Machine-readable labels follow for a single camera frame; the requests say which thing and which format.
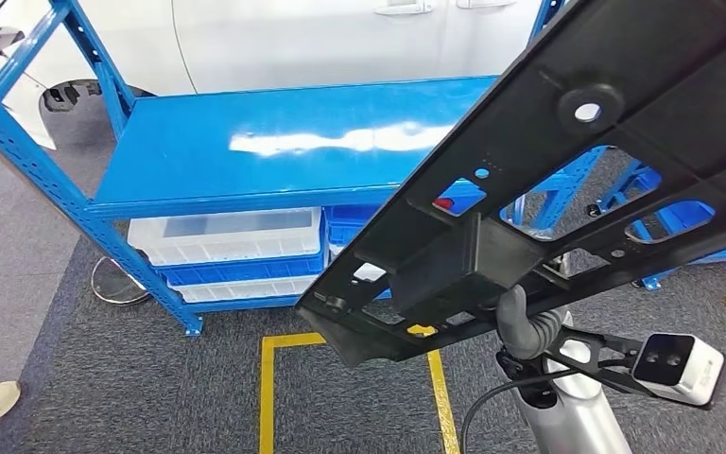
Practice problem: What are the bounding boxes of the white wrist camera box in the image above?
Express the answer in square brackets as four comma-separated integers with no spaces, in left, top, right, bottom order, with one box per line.
[631,333,726,408]

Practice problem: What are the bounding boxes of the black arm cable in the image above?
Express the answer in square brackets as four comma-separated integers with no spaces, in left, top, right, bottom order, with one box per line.
[459,358,631,454]

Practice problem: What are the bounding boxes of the translucent white plastic bin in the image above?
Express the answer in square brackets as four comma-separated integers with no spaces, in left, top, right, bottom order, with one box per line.
[128,207,325,268]

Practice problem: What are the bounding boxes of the blue steel shelf rack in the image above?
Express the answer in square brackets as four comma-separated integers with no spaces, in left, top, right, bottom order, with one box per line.
[0,0,609,340]

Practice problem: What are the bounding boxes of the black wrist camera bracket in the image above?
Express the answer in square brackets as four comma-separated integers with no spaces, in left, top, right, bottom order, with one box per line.
[495,325,652,402]

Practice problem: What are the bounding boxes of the white car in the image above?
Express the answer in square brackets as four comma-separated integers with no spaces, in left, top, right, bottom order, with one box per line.
[0,0,568,151]

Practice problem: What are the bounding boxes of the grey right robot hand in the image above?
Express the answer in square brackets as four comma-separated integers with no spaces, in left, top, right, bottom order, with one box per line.
[495,285,574,361]

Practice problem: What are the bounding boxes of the round metal stand base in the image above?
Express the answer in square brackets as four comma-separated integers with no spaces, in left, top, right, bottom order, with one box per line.
[90,256,151,307]

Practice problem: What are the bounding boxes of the black plastic plate bracket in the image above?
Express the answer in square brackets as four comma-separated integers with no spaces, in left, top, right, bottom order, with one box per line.
[295,0,726,368]

